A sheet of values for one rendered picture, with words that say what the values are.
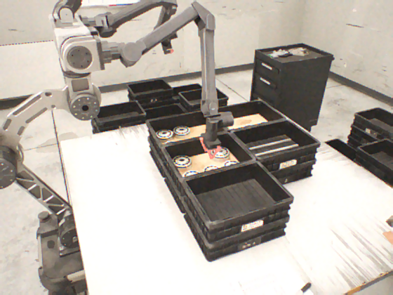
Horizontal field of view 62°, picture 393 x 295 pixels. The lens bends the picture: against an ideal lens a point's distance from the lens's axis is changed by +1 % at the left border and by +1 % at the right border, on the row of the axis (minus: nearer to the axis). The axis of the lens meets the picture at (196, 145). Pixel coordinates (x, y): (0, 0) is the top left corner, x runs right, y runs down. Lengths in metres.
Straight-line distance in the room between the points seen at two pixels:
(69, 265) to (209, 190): 0.99
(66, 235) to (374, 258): 1.59
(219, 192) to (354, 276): 0.65
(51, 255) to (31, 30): 2.94
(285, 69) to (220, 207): 1.92
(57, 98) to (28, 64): 2.71
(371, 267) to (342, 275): 0.14
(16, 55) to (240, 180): 3.40
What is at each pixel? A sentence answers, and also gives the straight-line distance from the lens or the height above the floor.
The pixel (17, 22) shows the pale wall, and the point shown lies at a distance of 4.47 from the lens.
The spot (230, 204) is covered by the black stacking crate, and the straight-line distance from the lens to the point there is 1.50.
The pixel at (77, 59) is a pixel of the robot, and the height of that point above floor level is 1.45.
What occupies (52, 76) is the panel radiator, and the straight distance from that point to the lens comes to 4.52.
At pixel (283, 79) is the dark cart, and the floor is 0.74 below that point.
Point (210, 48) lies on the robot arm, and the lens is 1.51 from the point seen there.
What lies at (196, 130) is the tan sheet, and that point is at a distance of 2.02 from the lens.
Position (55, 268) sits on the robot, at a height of 0.24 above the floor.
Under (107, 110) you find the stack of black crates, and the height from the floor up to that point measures 0.55.
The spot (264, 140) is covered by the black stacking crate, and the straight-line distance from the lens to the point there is 1.97.
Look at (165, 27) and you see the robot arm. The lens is 1.46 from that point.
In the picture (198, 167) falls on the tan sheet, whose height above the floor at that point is 0.83.
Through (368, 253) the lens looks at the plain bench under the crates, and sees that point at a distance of 1.65.
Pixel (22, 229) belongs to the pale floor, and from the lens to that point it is 2.82.
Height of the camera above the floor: 1.84
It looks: 33 degrees down
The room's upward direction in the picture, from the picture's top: straight up
